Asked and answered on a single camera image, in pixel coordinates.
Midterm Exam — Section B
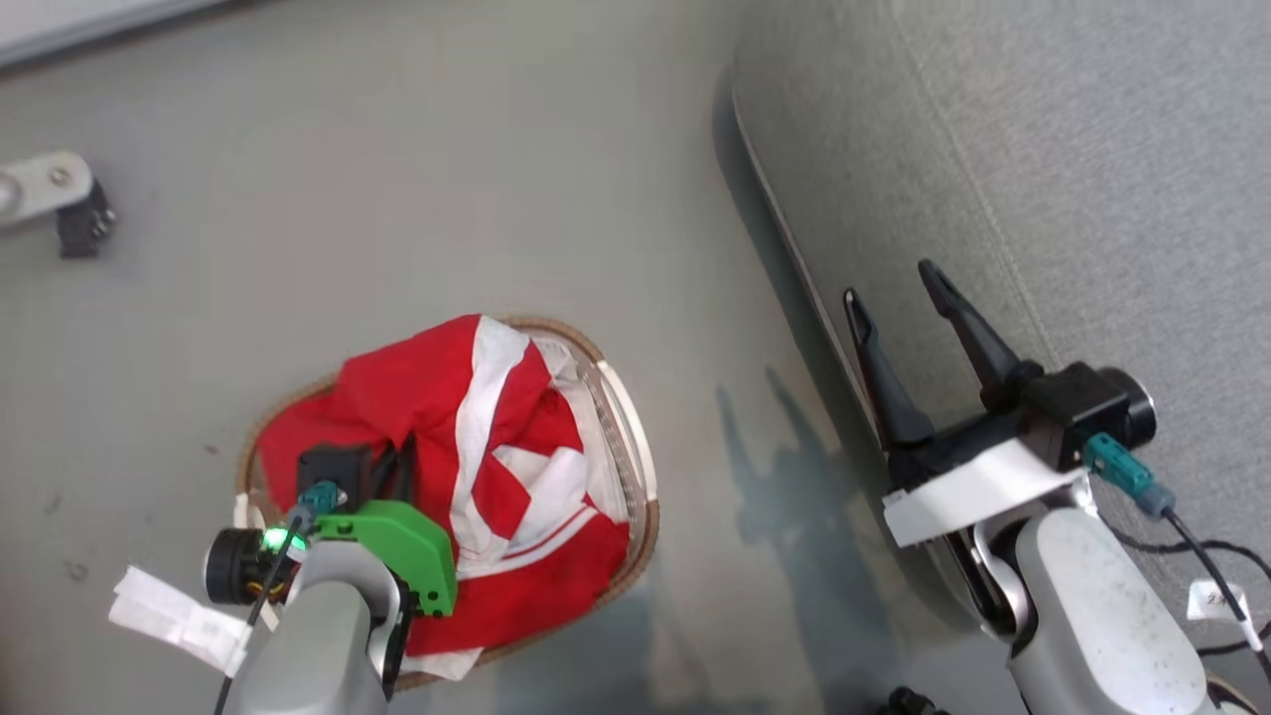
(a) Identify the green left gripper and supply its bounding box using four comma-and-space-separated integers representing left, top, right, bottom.
313, 435, 460, 618

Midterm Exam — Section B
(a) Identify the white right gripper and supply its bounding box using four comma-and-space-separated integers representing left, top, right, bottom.
843, 259, 1094, 549

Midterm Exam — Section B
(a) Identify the red and white clothing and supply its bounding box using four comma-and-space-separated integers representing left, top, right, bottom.
256, 314, 636, 682

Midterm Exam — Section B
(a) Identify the white basket with brown rim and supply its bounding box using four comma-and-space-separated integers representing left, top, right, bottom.
235, 316, 661, 693

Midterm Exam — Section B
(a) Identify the black left gripper motor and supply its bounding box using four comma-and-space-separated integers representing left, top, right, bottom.
204, 526, 301, 606

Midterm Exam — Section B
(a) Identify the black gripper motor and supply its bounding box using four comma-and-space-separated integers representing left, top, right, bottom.
1100, 367, 1159, 450
204, 526, 301, 606

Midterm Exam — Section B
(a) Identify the black right gripper motor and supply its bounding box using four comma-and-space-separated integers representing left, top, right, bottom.
1100, 367, 1159, 450

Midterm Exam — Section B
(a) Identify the grey fabric sofa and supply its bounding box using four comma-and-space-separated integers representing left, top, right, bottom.
730, 0, 1271, 715

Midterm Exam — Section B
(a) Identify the black caster wheel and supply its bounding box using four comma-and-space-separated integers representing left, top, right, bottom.
56, 179, 119, 260

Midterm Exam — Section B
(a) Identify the grey metal partition foot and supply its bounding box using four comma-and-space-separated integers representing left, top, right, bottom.
0, 150, 96, 236

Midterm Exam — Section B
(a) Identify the teal left cable connector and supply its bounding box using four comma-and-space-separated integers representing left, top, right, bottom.
296, 481, 346, 524

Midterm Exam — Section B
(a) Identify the teal cable connector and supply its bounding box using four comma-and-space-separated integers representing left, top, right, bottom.
296, 481, 346, 524
1083, 432, 1179, 518

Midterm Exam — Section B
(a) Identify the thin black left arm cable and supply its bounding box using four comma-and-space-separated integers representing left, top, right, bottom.
212, 508, 311, 715

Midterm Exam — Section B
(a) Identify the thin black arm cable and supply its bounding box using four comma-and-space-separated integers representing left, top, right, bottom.
1097, 508, 1271, 686
212, 508, 311, 715

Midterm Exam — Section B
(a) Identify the teal right cable connector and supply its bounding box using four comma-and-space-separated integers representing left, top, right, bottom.
1083, 432, 1179, 518

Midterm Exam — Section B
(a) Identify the white left cable label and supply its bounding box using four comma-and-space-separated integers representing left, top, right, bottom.
107, 564, 255, 679

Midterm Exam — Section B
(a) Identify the white cable label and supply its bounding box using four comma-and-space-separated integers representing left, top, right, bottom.
1188, 580, 1248, 624
107, 564, 255, 679

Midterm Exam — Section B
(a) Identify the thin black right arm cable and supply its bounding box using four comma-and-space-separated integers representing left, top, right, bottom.
1097, 508, 1271, 686

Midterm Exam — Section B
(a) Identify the white right cable label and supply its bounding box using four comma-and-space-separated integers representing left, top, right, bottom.
1188, 580, 1248, 624

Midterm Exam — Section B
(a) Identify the grey partition bottom rail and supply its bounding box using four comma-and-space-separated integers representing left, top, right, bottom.
0, 0, 234, 72

